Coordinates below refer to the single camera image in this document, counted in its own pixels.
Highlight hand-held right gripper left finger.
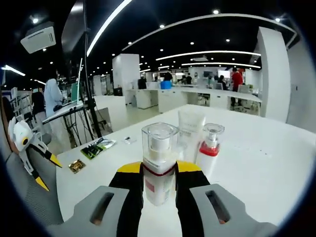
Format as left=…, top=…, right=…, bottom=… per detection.
left=48, top=162, right=145, bottom=237

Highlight long ceiling strip light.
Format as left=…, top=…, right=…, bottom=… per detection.
left=86, top=0, right=134, bottom=57

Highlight white skincare tube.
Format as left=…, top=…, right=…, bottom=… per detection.
left=177, top=109, right=207, bottom=163

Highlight white skincare pump bottle red collar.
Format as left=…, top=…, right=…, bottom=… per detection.
left=196, top=122, right=226, bottom=182

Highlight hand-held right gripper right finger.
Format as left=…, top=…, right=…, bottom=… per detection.
left=175, top=160, right=279, bottom=237

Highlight grey mesh office chair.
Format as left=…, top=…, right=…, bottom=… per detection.
left=4, top=148, right=65, bottom=226

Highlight black light stand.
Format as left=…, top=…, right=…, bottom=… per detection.
left=83, top=31, right=103, bottom=138

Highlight grey work stand table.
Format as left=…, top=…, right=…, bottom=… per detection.
left=41, top=102, right=85, bottom=124

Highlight monitor on work stand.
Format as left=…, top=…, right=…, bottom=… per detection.
left=71, top=57, right=84, bottom=105

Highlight small gold foil packet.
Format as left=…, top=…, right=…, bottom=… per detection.
left=68, top=158, right=87, bottom=174

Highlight small clear plastic packet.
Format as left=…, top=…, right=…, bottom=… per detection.
left=121, top=135, right=137, bottom=145

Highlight green and silver foil packet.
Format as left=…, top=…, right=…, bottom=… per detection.
left=80, top=138, right=117, bottom=160

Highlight white ceiling air conditioner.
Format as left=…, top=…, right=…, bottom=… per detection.
left=20, top=21, right=56, bottom=54

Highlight dark studio light panel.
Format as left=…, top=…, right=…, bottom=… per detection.
left=61, top=0, right=87, bottom=63

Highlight white office counters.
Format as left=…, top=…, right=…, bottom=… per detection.
left=125, top=87, right=263, bottom=117

